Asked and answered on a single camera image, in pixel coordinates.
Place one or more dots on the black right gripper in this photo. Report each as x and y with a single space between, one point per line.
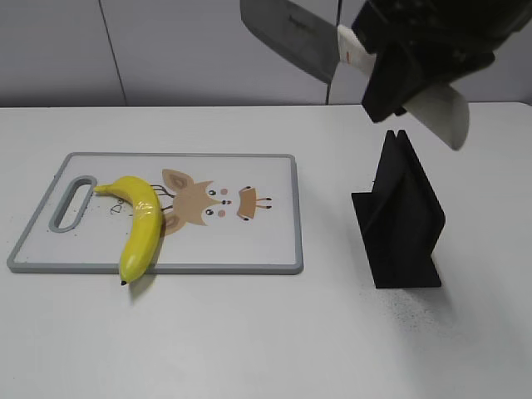
418 43

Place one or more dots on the white handled kitchen knife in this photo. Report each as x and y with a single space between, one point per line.
316 46

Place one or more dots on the yellow plastic banana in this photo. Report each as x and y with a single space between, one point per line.
147 221

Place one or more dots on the black knife stand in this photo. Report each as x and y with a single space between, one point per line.
400 219

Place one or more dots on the grey rimmed deer cutting board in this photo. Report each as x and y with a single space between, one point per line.
233 213

